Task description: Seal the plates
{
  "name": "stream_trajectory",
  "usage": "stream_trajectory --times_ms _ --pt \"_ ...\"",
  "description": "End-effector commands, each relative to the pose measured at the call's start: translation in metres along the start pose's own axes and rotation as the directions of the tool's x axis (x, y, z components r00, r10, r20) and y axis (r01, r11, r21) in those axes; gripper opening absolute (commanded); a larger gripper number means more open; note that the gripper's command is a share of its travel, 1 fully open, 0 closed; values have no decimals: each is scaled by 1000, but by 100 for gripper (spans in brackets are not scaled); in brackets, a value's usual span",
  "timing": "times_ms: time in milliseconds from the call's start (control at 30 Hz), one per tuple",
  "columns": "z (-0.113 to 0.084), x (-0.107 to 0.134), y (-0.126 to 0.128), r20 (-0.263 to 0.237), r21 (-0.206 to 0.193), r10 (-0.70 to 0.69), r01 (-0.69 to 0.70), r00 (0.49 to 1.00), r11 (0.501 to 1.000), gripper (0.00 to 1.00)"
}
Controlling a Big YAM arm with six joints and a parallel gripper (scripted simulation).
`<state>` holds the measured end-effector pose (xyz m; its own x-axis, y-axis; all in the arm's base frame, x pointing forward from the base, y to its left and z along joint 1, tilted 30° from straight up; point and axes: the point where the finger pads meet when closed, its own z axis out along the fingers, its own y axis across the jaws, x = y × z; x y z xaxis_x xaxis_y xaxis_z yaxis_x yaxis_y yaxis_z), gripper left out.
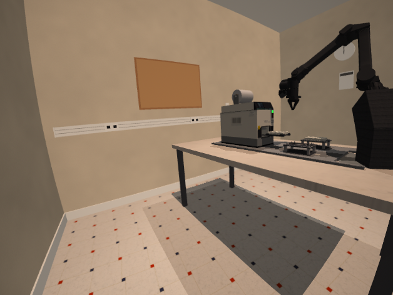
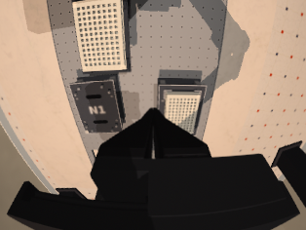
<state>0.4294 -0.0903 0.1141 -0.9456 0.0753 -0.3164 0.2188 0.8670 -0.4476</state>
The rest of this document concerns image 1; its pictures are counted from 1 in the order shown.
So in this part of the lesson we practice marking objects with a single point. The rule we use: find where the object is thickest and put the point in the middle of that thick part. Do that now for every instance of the beige cylinder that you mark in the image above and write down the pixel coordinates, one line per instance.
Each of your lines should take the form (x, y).
(244, 96)

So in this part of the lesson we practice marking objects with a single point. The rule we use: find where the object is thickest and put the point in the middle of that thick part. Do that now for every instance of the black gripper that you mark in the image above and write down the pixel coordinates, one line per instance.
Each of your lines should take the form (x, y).
(292, 97)

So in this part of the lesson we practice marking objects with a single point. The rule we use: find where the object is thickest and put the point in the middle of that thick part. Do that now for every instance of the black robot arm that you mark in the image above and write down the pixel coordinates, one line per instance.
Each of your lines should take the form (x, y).
(366, 78)

